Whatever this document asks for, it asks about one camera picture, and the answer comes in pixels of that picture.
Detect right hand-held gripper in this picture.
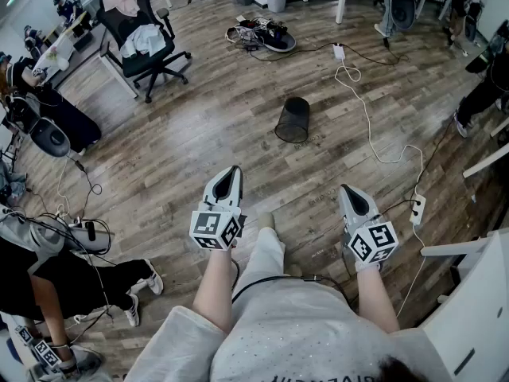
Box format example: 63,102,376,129
338,183,399,273

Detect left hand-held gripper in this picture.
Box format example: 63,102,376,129
189,166,248,252

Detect black mesh waste bin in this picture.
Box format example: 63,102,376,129
274,96,311,144

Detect person's right forearm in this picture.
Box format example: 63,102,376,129
356,267,401,333

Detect person's left forearm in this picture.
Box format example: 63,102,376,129
192,247,239,333

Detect white power strip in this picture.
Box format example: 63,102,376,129
409,194,427,226

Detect person's light grey trousers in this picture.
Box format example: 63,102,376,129
234,225,287,284

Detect person's light grey shirt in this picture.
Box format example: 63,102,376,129
125,280,454,382

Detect black office chair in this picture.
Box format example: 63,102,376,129
96,0,192,104

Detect white table right edge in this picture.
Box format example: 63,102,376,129
419,228,509,382

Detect white garment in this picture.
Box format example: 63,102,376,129
120,25,167,60

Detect white office desk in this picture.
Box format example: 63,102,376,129
41,21,140,99

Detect wooden table with white legs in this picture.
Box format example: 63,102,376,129
301,0,395,25

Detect black power cable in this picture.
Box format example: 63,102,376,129
375,198,418,220

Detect white power strip cable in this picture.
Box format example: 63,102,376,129
395,224,427,320

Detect long white cable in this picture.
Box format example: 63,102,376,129
333,60,425,198

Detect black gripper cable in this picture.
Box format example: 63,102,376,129
230,248,359,318

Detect white table frame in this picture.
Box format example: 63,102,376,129
462,115,509,179

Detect black floor cable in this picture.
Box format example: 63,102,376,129
248,41,410,66

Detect grey basin with cables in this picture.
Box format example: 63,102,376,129
224,17,298,54

